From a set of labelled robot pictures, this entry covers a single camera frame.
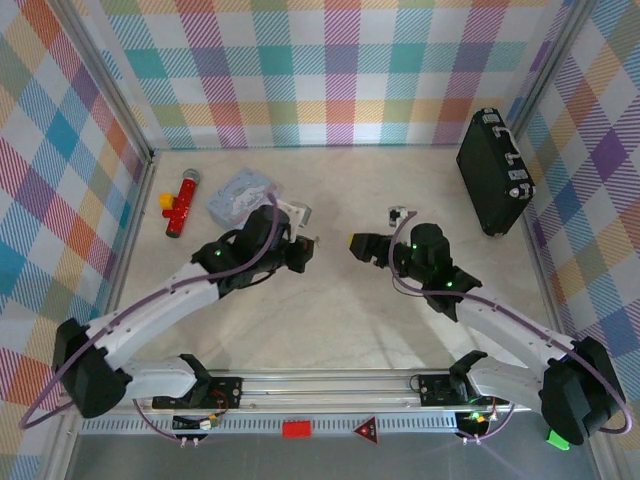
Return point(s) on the blue cartoon tin box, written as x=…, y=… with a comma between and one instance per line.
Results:
x=240, y=192

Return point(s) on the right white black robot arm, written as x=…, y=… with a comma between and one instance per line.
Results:
x=505, y=330

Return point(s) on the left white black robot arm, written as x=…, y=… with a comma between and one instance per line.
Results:
x=150, y=310

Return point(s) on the red toy tube yellow block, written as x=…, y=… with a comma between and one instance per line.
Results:
x=182, y=200

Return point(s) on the black briefcase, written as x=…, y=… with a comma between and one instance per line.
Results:
x=487, y=170

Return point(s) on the red rectangular block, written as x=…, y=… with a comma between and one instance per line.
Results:
x=296, y=430

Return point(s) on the red black triangle sign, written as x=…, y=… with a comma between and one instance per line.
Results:
x=365, y=429

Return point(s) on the green plastic block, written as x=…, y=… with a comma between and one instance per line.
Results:
x=557, y=440

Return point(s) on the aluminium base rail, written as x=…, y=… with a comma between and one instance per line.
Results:
x=330, y=387

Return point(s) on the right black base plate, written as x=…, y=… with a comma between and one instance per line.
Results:
x=435, y=390

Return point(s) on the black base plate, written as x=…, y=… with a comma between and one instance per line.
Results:
x=225, y=390
x=435, y=390

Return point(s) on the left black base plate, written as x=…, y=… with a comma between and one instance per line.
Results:
x=225, y=390

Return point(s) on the aluminium frame post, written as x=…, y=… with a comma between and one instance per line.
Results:
x=107, y=80
x=550, y=70

